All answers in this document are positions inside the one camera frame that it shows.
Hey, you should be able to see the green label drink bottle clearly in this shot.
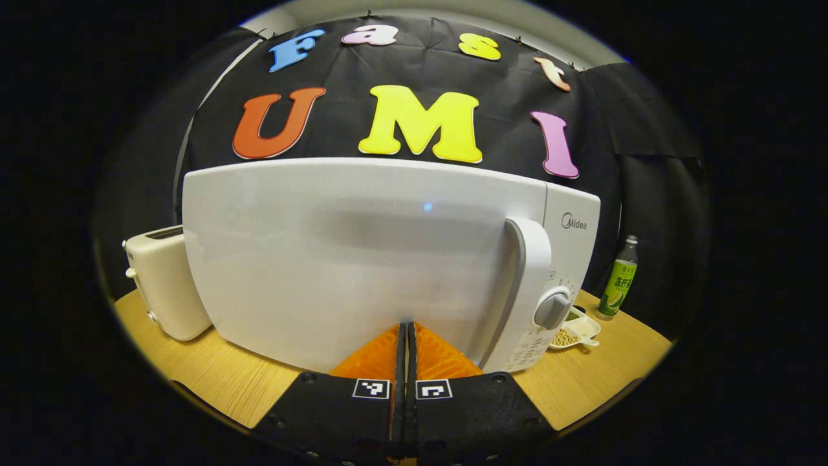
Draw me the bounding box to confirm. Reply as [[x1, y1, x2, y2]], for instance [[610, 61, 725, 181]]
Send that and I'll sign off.
[[595, 235, 639, 322]]

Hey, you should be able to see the white microwave oven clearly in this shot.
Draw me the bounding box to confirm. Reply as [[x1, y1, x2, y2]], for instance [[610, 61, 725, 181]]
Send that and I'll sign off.
[[182, 157, 602, 375]]

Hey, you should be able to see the black backdrop cloth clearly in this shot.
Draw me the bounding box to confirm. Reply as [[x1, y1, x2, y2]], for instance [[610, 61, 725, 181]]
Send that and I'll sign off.
[[94, 16, 712, 337]]

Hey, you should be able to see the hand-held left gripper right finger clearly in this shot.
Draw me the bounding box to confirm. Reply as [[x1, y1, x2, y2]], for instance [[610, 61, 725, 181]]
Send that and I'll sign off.
[[406, 322, 559, 462]]

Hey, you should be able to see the white sectioned dish of beans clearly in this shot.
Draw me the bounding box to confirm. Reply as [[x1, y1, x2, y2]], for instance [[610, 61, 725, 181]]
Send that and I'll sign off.
[[548, 305, 602, 351]]

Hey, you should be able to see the cream white toaster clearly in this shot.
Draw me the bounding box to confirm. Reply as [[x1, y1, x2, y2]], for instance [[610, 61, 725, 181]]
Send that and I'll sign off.
[[122, 225, 213, 342]]

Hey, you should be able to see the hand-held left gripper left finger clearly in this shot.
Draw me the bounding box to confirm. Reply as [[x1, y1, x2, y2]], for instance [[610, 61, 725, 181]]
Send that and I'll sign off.
[[256, 322, 407, 462]]

